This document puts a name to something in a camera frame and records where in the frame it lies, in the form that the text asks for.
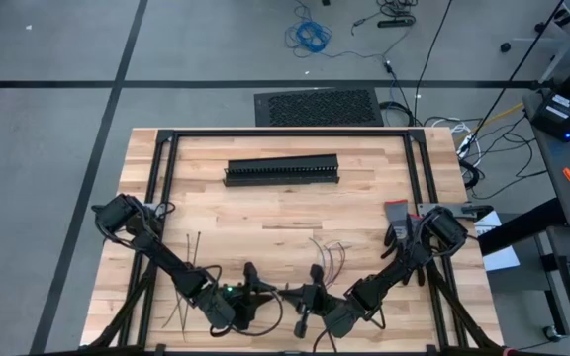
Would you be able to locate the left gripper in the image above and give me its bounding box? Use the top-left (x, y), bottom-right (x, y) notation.
top-left (210, 281), bottom-right (279, 331)

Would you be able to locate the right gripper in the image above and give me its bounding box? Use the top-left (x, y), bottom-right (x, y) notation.
top-left (278, 285), bottom-right (353, 340)

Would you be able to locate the multicoloured wire harness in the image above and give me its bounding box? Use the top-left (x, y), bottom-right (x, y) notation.
top-left (274, 235), bottom-right (354, 298)

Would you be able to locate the black slotted cable duct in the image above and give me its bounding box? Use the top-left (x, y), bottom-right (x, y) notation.
top-left (222, 166), bottom-right (341, 188)

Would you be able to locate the grey black work glove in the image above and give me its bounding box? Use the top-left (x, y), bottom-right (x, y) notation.
top-left (403, 212), bottom-right (428, 288)
top-left (381, 199), bottom-right (418, 261)

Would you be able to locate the black perforated floor grille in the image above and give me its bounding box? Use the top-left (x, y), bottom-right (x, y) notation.
top-left (253, 86), bottom-right (386, 129)

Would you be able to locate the white paper sheet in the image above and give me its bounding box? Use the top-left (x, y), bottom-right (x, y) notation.
top-left (473, 209), bottom-right (522, 273)

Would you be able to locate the white power strip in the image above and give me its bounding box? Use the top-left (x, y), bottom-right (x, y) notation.
top-left (455, 133), bottom-right (480, 160)

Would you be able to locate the black desk caster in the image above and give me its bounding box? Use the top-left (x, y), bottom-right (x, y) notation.
top-left (541, 322), bottom-right (564, 343)

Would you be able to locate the dark grey side desk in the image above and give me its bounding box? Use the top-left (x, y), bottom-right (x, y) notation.
top-left (521, 91), bottom-right (570, 231)

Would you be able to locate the black power strip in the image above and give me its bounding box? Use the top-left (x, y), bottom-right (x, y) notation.
top-left (376, 16), bottom-right (417, 30)

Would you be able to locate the black box with blue light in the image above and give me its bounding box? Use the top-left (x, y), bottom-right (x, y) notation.
top-left (529, 87), bottom-right (570, 143)

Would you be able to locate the white office chair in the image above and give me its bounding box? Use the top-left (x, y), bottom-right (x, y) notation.
top-left (499, 0), bottom-right (570, 86)

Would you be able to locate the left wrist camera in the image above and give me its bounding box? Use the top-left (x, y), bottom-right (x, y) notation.
top-left (241, 261), bottom-right (260, 294)

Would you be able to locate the black aluminium table frame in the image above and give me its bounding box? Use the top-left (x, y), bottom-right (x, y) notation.
top-left (86, 127), bottom-right (507, 356)

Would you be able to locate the black cable coil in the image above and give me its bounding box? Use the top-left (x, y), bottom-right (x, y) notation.
top-left (377, 100), bottom-right (418, 128)

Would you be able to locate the white floor cable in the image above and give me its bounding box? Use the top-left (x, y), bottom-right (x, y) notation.
top-left (423, 115), bottom-right (485, 169)

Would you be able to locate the blue coiled cable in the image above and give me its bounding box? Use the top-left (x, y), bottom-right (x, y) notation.
top-left (283, 0), bottom-right (390, 61)

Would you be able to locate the yellow floor cable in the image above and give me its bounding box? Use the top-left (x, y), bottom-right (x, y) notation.
top-left (455, 101), bottom-right (526, 149)

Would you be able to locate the black floor cable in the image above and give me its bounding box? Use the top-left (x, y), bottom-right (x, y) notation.
top-left (462, 114), bottom-right (549, 202)

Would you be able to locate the thin black hanging cable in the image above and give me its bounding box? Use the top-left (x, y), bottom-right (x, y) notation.
top-left (412, 0), bottom-right (455, 128)
top-left (465, 0), bottom-right (568, 147)

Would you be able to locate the tangled black cable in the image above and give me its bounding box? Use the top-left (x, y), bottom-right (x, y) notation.
top-left (350, 0), bottom-right (421, 37)

